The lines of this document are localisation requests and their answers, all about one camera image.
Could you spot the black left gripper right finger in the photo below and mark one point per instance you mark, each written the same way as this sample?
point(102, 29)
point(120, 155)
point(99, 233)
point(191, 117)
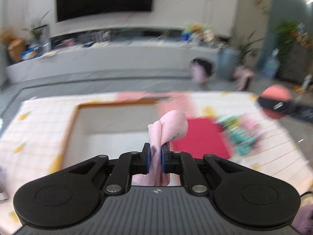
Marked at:
point(187, 168)

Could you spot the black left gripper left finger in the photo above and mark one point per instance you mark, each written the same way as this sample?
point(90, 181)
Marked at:
point(128, 165)

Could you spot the light pink cloth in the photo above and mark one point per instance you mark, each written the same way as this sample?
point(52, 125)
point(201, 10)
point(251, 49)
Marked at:
point(171, 126)

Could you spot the teal plush doll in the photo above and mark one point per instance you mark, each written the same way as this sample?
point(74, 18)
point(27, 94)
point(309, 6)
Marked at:
point(244, 133)

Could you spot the blue water bottle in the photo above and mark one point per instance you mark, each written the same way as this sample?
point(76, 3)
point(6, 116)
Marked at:
point(270, 67)

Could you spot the red cardboard box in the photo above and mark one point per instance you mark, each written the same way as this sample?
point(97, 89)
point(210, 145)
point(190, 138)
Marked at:
point(203, 136)

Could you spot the orange rimmed storage box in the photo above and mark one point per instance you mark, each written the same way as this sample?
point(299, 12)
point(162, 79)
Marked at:
point(100, 128)

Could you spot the potted green plant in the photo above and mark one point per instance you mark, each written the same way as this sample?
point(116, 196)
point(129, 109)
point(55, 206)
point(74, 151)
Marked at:
point(245, 45)

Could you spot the grey blue cylindrical bin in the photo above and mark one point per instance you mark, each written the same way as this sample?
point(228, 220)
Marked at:
point(227, 61)

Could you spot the pink trash bin black liner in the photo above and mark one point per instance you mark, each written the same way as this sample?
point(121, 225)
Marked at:
point(202, 69)

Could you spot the colourful toy pile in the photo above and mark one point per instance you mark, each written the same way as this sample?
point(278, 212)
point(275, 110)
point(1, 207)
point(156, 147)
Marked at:
point(197, 34)

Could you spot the lemon patterned grid tablecloth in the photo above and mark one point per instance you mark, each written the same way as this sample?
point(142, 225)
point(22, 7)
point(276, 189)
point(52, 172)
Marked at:
point(258, 193)

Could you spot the grey tv console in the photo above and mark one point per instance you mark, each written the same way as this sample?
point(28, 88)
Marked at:
point(116, 55)

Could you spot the green plant in glass vase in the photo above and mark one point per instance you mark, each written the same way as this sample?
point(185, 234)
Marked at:
point(40, 34)

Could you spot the brown round vase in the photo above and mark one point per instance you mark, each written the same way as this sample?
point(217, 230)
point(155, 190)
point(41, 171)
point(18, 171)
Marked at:
point(15, 49)

